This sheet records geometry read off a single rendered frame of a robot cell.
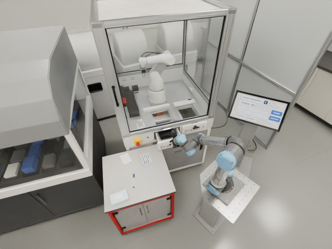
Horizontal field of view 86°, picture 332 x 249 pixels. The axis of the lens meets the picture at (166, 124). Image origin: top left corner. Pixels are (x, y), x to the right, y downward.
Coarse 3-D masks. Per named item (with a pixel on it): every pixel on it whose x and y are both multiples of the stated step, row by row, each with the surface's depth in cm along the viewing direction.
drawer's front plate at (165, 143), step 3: (162, 141) 178; (165, 141) 178; (168, 141) 179; (159, 144) 178; (162, 144) 180; (165, 144) 181; (168, 144) 183; (159, 147) 181; (162, 147) 183; (165, 147) 184; (168, 147) 186
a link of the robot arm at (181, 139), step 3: (177, 135) 143; (180, 135) 140; (183, 135) 140; (177, 138) 139; (180, 138) 139; (183, 138) 139; (177, 141) 141; (180, 141) 139; (183, 141) 139; (186, 141) 142; (180, 144) 142
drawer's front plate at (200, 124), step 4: (188, 124) 195; (192, 124) 195; (196, 124) 196; (200, 124) 198; (204, 124) 200; (184, 128) 195; (188, 128) 197; (192, 128) 199; (200, 128) 203; (204, 128) 205; (184, 132) 200
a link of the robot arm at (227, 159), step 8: (232, 144) 111; (224, 152) 108; (232, 152) 107; (240, 152) 108; (216, 160) 111; (224, 160) 107; (232, 160) 104; (224, 168) 110; (232, 168) 106; (216, 176) 127; (224, 176) 122; (208, 184) 139; (216, 184) 134; (224, 184) 135; (216, 192) 136
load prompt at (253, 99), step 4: (244, 96) 191; (248, 96) 189; (248, 100) 189; (252, 100) 188; (256, 100) 186; (260, 100) 185; (264, 100) 184; (268, 100) 182; (264, 104) 184; (268, 104) 183
